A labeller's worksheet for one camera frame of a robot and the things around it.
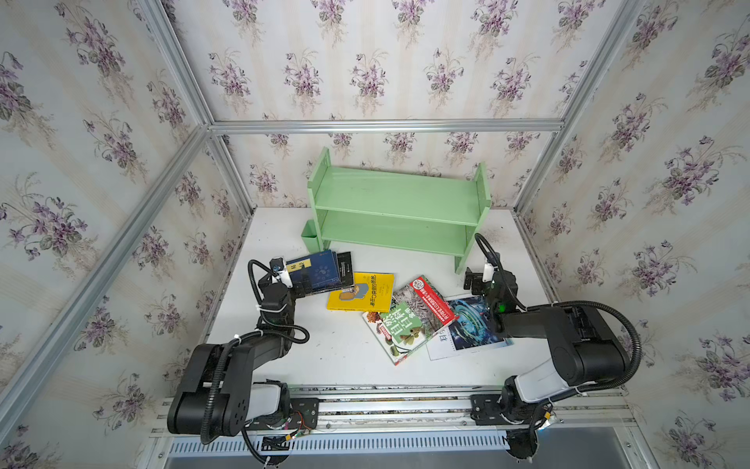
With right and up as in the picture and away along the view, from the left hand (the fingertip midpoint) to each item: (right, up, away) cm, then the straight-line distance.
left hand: (287, 270), depth 87 cm
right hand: (+66, 0, +7) cm, 66 cm away
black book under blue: (+16, -1, +11) cm, 20 cm away
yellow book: (+25, -8, +5) cm, 27 cm away
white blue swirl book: (+56, -19, 0) cm, 59 cm away
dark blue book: (+8, -1, +11) cm, 14 cm away
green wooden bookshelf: (+45, +17, -3) cm, 49 cm away
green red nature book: (+40, -14, +1) cm, 42 cm away
